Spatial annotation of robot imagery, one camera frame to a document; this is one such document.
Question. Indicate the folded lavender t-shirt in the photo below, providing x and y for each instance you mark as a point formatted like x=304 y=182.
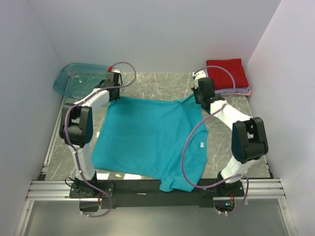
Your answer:
x=224 y=83

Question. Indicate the teal transparent plastic basin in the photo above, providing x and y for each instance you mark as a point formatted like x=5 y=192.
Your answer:
x=77 y=80

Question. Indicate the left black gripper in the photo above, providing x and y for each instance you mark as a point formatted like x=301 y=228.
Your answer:
x=117 y=95

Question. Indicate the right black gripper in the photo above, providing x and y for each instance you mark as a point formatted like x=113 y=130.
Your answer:
x=196 y=89

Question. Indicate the folded pink t-shirt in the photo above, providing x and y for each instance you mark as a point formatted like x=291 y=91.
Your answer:
x=245 y=93

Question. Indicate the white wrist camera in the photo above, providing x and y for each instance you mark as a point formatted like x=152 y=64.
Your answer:
x=199 y=74
x=111 y=69

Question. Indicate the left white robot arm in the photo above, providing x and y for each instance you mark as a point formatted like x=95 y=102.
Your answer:
x=76 y=127

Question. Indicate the aluminium rail frame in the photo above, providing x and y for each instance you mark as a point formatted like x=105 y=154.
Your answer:
x=41 y=190

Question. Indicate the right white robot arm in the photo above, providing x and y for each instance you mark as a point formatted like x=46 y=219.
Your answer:
x=248 y=140

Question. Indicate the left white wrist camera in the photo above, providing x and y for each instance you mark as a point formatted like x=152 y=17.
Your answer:
x=111 y=69

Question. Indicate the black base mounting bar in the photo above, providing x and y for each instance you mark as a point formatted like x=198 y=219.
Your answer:
x=146 y=193

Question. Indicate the teal t-shirt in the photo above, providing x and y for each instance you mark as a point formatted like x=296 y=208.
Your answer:
x=160 y=139

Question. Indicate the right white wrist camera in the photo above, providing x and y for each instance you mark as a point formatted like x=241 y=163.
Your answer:
x=199 y=74

